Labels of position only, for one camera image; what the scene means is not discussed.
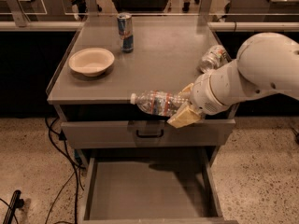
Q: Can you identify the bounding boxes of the white horizontal rail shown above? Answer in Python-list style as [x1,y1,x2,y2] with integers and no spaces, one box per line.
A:
[0,21,299,33]

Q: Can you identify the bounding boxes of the grey top drawer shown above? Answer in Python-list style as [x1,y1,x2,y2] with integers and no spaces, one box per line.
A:
[61,119,235,149]

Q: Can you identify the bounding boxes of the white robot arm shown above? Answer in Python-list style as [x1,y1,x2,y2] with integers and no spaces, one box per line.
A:
[167,33,299,128]

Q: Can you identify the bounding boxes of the grey open middle drawer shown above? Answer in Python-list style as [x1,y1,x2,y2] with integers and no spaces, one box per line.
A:
[78,155,238,224]

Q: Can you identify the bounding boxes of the black stand bottom left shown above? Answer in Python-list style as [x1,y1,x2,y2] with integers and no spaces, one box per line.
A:
[3,189,24,224]

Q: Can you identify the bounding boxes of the black drawer handle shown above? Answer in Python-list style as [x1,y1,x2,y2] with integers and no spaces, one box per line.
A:
[135,130,164,138]

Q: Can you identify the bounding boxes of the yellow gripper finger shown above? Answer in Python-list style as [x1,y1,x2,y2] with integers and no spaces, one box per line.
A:
[178,83,193,99]
[167,102,203,128]

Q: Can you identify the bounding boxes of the black floor cables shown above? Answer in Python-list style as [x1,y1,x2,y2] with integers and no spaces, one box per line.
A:
[43,115,87,224]

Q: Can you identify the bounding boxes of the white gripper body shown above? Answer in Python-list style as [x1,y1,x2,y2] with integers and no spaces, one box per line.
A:
[189,71,229,115]

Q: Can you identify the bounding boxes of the grey drawer cabinet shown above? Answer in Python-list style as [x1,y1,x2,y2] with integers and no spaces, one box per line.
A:
[45,14,251,224]

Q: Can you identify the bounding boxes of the white paper bowl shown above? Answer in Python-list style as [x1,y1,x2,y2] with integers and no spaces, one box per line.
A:
[68,48,115,77]

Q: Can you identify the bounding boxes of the silver soda can lying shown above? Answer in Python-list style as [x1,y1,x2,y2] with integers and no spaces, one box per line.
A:
[199,45,227,73]

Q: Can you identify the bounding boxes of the clear plastic water bottle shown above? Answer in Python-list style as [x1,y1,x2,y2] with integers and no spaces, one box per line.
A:
[130,91,187,117]

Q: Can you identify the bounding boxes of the blue silver energy drink can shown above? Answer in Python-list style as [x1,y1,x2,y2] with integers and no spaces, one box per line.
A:
[117,13,134,52]

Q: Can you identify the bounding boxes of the clear acrylic barrier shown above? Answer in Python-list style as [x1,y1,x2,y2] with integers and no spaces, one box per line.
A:
[0,0,299,28]

